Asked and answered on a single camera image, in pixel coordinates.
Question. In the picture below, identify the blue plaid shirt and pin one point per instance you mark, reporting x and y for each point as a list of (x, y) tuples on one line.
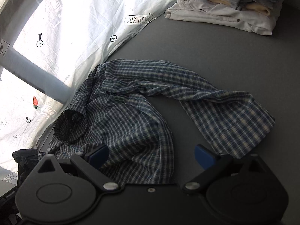
[(140, 112)]

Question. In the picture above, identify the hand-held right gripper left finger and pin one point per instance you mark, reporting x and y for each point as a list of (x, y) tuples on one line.
[(99, 155)]

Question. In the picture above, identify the black garment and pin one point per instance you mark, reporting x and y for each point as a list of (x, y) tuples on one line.
[(25, 161)]

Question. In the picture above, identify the folded cream garment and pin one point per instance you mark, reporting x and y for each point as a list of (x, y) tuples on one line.
[(255, 8)]

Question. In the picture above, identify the white carrot print curtain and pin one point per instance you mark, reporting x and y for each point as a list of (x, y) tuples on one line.
[(93, 16)]

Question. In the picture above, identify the folded white garment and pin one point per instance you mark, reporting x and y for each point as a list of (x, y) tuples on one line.
[(211, 16)]

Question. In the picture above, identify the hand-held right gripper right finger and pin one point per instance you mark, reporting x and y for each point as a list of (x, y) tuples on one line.
[(204, 157)]

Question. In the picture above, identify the grey window frame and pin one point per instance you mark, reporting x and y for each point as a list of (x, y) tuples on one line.
[(35, 75)]

